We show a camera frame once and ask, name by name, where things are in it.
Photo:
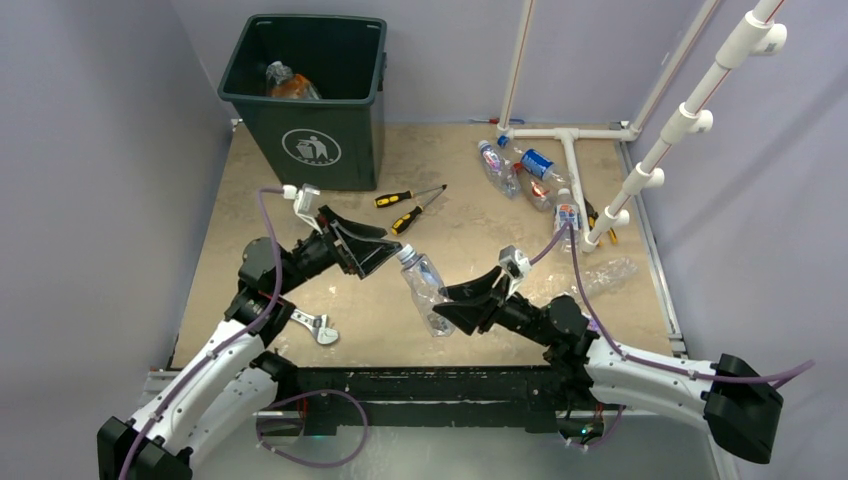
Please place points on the clear bottle blue cap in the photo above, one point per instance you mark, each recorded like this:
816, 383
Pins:
426, 287

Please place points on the crushed clear bottle right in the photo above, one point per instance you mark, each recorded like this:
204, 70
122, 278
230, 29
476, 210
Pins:
606, 276

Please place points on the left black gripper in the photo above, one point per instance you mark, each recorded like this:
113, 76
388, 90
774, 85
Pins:
360, 254

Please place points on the black handled pliers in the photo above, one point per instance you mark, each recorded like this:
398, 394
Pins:
422, 197

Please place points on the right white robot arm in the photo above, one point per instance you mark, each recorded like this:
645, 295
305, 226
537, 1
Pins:
727, 398

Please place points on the purple label small bottle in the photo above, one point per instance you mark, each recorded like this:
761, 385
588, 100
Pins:
498, 169

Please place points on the white PVC pipe frame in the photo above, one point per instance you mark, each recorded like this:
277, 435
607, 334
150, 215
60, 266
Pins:
756, 34

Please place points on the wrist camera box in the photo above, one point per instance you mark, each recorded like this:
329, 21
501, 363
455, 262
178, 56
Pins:
305, 203
514, 262

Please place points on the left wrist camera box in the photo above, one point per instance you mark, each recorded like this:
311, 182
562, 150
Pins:
305, 203

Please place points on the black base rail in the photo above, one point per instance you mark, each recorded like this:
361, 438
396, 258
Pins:
532, 398

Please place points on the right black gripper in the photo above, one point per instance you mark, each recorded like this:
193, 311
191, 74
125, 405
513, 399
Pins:
467, 315

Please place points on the red white crushed bottle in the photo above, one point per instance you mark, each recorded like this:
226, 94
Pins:
535, 190

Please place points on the blue label bottle far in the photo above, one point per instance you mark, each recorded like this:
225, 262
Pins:
534, 161

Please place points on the white blue label bottle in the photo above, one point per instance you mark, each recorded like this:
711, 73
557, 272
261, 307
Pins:
566, 213

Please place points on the dark green trash bin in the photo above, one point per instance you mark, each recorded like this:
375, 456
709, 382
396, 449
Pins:
335, 143

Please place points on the red adjustable wrench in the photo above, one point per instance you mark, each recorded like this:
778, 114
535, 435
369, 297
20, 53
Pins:
318, 326

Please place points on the large orange bottle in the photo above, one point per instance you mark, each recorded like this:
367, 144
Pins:
283, 82

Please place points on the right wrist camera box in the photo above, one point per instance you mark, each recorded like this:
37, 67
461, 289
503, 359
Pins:
514, 262

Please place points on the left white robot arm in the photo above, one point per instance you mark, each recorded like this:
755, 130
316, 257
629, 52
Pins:
234, 375

